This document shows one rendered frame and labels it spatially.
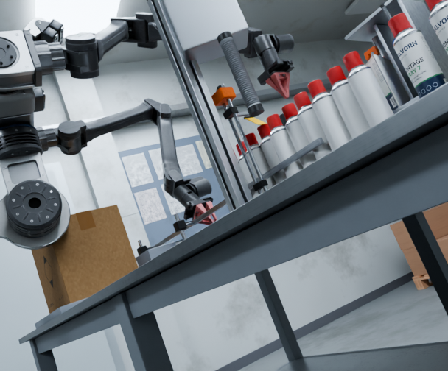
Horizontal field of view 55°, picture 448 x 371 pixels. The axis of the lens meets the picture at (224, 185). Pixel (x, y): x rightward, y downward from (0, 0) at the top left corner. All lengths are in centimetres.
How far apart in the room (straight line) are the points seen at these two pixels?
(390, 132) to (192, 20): 80
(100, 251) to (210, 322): 257
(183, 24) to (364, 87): 46
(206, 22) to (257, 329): 332
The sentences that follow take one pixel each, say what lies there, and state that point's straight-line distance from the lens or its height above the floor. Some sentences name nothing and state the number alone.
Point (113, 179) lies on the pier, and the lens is 384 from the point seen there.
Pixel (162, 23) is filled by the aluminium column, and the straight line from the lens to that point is 121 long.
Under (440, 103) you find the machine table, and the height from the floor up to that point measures 82.
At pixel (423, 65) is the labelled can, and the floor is 97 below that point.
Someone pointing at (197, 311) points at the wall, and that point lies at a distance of 390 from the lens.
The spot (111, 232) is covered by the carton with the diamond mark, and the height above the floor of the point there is 103.
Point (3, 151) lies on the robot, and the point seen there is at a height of 130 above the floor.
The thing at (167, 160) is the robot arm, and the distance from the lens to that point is 157.
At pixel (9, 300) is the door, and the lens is 366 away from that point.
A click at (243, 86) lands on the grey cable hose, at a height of 114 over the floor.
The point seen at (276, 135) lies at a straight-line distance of 107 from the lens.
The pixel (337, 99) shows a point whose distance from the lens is 96.
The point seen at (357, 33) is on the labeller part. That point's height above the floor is 114.
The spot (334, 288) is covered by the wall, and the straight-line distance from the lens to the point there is 459.
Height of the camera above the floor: 76
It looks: 11 degrees up
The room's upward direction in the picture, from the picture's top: 22 degrees counter-clockwise
